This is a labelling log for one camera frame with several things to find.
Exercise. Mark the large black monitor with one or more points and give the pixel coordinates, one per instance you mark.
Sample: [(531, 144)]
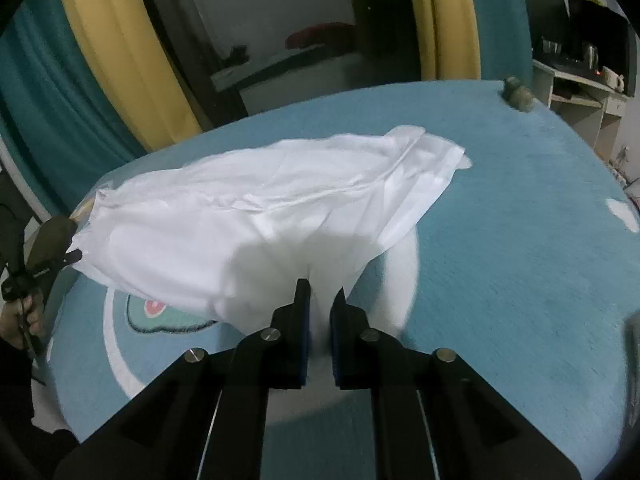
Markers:
[(600, 25)]

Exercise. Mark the narrow teal curtain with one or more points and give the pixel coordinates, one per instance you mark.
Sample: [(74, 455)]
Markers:
[(500, 20)]

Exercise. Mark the wide yellow curtain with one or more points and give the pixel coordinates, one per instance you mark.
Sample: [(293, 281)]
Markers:
[(115, 35)]

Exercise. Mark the dark glass sliding door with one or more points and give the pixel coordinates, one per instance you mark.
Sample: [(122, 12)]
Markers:
[(275, 10)]

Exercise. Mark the silver smartphone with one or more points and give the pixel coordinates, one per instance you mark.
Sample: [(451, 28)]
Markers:
[(630, 342)]

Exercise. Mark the person's left hand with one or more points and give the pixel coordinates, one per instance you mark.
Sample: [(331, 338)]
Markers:
[(12, 325)]

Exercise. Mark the white mug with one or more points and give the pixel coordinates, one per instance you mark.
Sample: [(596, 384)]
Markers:
[(612, 79)]

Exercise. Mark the small green toy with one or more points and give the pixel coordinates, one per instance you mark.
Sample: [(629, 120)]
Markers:
[(517, 95)]

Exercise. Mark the white computer desk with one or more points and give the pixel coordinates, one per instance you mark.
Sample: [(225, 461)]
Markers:
[(585, 110)]

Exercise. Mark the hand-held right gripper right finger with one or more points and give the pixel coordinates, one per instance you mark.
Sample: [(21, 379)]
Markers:
[(342, 350)]

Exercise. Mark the wide teal curtain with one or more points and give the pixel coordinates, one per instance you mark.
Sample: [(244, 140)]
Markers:
[(50, 85)]

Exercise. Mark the steel cup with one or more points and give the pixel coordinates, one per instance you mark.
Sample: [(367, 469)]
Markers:
[(591, 57)]

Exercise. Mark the slim black monitor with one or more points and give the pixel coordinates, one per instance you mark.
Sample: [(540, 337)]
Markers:
[(545, 15)]

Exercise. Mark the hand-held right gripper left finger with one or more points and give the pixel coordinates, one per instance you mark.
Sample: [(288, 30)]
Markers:
[(295, 345)]

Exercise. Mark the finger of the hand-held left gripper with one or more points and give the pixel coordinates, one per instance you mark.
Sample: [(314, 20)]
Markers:
[(67, 259)]

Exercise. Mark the white hooded jacket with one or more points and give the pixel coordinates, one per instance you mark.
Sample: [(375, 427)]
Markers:
[(250, 200)]

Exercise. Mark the narrow yellow curtain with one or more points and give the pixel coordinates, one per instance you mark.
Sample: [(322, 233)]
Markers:
[(445, 20)]

